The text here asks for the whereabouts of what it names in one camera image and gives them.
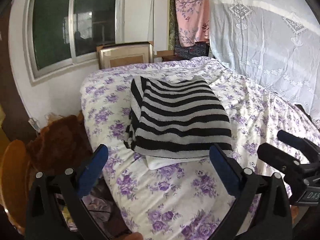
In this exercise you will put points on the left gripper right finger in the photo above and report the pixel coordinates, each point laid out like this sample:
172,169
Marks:
272,219

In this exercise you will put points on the black white striped sweater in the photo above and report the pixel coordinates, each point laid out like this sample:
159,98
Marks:
180,120

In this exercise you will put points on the pink floral cloth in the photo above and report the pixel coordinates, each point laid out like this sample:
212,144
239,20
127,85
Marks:
193,21

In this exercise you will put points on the white folded garment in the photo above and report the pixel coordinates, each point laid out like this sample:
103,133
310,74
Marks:
153,163

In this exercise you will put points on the dark patterned cloth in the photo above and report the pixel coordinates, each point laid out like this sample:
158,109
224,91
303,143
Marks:
199,49

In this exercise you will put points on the purple floral bed quilt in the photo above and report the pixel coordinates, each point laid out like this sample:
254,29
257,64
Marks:
187,200

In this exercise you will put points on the light blue lace cover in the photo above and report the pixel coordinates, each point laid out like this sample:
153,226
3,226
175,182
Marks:
274,42

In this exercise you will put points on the round wooden stool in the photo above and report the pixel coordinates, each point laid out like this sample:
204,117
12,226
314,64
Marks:
14,183

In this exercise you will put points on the sliding glass window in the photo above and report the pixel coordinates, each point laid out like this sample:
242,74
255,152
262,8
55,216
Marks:
61,34

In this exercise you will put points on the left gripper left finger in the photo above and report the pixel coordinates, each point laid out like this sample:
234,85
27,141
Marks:
44,219

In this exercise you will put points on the brown plush teddy bear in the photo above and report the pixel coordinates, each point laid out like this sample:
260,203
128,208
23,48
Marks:
60,145

